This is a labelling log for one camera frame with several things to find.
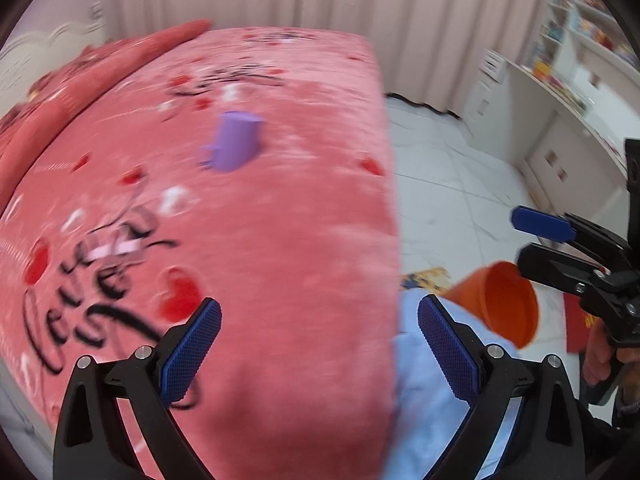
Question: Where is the orange trash bucket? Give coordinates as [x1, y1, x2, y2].
[444, 261, 539, 349]

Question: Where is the person's right hand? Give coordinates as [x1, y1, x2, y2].
[582, 318, 639, 396]

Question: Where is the red box on floor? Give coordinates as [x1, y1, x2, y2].
[563, 292, 596, 354]

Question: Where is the yellow foam puzzle mat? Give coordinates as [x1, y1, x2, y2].
[400, 266, 451, 295]

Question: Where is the white desk with shelves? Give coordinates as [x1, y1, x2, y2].
[462, 0, 639, 234]

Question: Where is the light blue trouser leg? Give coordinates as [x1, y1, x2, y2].
[382, 288, 522, 480]

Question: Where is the pink curtain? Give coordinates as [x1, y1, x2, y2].
[119, 0, 548, 114]

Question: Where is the pink bed with blanket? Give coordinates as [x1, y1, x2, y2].
[1, 27, 399, 479]

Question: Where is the purple paper cup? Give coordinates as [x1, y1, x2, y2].
[200, 110, 265, 172]

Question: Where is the folded red pink quilt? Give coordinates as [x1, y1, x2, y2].
[1, 20, 212, 208]

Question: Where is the white bed headboard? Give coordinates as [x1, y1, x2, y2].
[0, 1, 107, 115]

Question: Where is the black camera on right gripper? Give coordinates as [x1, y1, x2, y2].
[625, 139, 640, 194]

